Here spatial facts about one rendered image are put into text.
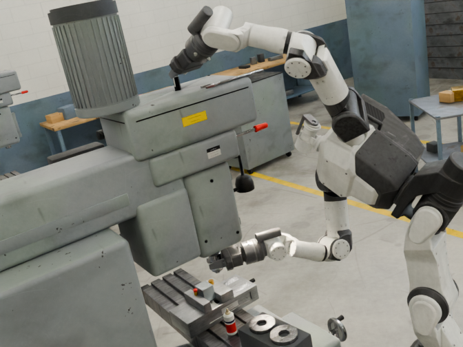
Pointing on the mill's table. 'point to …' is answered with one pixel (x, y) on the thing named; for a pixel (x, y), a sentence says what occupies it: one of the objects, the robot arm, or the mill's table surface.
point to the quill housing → (213, 208)
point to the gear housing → (193, 158)
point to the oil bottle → (230, 323)
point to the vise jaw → (222, 292)
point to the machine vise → (211, 307)
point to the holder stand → (272, 333)
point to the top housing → (180, 116)
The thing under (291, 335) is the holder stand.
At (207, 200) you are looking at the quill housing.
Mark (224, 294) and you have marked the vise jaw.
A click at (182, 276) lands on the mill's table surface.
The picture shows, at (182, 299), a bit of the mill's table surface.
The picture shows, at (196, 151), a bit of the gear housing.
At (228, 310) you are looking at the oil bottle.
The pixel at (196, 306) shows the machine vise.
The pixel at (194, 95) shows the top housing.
